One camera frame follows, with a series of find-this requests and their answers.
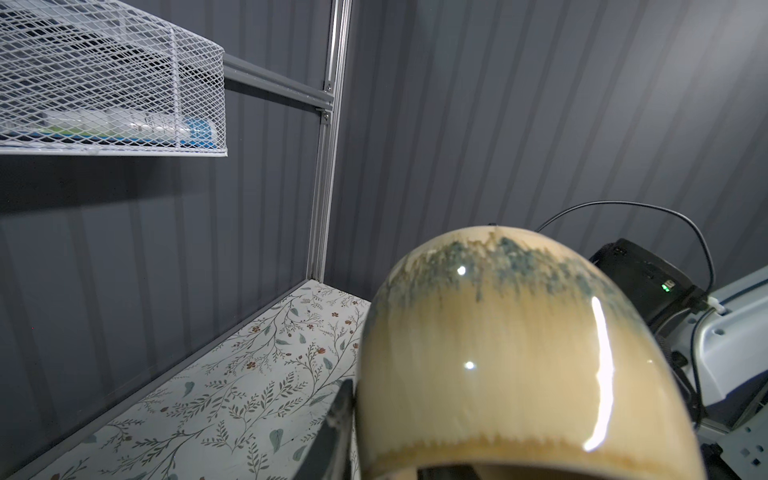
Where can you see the items in white basket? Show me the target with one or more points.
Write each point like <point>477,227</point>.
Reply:
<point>122,126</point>

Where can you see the beige speckled mug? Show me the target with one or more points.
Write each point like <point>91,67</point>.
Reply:
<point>506,354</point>

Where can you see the white wire basket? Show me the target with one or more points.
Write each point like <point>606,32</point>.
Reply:
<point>98,55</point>

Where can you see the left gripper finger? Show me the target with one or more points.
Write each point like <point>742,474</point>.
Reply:
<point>329,455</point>

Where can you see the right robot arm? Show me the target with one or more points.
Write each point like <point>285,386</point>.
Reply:
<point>716,347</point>

